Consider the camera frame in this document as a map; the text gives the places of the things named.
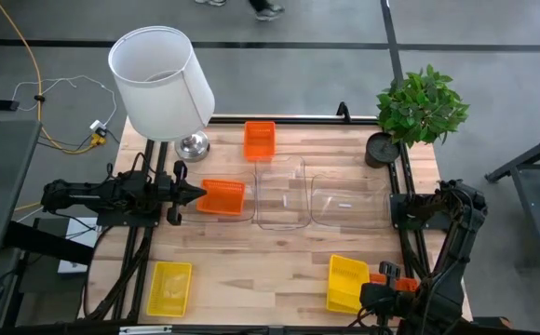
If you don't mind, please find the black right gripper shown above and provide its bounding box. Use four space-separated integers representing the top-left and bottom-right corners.
360 261 413 327

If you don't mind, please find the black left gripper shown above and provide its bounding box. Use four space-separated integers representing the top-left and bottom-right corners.
156 160 208 227

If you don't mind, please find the yellow plastic basket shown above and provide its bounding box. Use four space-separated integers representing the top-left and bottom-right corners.
326 254 371 315
145 261 193 318

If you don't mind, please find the silver lamp base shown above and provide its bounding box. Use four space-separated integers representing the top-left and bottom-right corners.
174 130 211 163

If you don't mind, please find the white lamp shade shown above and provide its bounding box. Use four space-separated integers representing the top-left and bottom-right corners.
107 25 216 142

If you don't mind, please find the white box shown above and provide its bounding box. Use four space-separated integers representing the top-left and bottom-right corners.
58 217 100 275

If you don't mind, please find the black plant pot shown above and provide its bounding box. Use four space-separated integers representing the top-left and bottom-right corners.
364 131 401 169

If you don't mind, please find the dark grey desk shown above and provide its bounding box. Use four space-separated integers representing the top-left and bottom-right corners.
0 119 43 257

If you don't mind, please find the green leafy plant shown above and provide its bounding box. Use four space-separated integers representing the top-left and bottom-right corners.
375 63 470 149

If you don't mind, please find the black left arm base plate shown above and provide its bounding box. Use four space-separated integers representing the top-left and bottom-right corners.
95 204 162 228

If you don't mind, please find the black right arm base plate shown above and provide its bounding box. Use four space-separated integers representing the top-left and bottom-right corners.
389 193 452 232

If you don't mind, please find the black table edge rail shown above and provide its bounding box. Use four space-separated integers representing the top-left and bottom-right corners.
208 114 381 126

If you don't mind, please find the silver metal bracket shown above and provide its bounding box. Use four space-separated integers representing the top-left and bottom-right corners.
118 325 173 335

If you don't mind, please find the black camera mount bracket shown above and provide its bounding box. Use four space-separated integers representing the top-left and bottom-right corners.
335 100 353 123

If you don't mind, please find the thin white cable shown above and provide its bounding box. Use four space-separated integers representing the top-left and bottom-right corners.
11 74 118 129

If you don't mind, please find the long yellow cable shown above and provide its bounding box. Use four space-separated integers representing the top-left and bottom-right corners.
0 0 106 155

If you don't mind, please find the black metal table frame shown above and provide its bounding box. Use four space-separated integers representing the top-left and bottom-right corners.
484 126 540 261

